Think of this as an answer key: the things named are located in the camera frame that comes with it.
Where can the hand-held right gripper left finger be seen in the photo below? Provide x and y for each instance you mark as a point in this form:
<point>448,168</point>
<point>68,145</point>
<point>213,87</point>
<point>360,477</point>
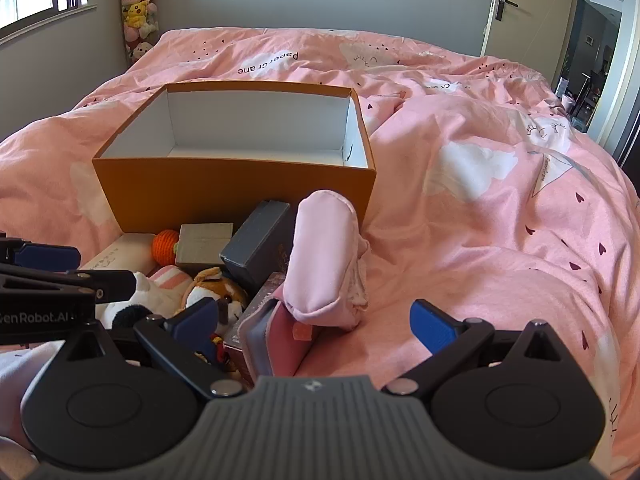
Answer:
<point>199,319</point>

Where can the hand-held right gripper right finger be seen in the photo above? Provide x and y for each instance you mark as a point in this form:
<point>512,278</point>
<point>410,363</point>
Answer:
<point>430,327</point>

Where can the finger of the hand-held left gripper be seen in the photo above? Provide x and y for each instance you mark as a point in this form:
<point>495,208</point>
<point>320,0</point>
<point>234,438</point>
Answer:
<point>47,256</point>
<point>107,284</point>

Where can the orange crochet ball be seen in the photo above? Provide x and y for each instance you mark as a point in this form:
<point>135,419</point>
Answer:
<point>166,247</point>

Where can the small taupe box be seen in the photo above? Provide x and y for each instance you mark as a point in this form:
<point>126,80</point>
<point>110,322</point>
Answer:
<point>202,250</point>

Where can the orange cardboard box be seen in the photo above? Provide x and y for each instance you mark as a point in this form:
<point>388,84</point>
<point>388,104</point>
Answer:
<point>235,195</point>

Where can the cream rectangular box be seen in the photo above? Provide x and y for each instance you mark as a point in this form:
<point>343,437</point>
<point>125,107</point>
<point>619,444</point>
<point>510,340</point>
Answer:
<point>120,255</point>

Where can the black and white plush toy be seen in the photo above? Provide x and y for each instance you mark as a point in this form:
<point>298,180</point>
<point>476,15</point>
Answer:
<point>142,297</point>

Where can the tiger plush toy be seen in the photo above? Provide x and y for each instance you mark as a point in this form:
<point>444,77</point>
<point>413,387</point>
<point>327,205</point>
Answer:
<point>217,285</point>

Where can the pink striped plush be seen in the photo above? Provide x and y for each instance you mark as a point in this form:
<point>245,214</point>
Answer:
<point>167,280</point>

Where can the pale cloth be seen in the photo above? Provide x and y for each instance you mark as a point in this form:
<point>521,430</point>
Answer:
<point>20,375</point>

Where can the maroon box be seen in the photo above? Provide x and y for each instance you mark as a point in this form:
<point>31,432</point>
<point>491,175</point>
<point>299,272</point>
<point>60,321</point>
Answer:
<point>265,292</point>

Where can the pink printed blanket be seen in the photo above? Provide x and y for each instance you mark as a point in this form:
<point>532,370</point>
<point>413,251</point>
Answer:
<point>475,260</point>

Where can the pink and grey pouch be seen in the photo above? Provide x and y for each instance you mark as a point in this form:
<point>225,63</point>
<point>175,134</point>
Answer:
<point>280,345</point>

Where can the dark grey box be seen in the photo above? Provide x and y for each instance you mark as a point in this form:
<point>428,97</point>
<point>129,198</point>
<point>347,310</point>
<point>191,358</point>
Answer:
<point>260,245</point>

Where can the pink folded cloth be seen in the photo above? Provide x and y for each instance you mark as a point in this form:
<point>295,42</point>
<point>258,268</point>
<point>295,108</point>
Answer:
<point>322,255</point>

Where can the hanging plush toy organizer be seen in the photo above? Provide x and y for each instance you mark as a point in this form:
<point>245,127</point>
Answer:
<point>137,10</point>

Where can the white door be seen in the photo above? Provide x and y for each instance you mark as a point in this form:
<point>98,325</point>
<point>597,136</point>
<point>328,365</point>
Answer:
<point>535,5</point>

